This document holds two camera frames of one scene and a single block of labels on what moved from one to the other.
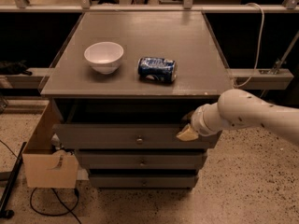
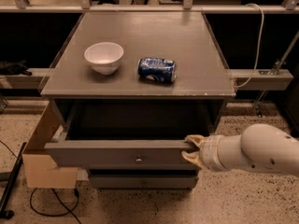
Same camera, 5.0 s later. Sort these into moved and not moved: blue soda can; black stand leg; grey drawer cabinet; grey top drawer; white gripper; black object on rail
Moved: grey top drawer; white gripper
Not moved: black stand leg; grey drawer cabinet; black object on rail; blue soda can
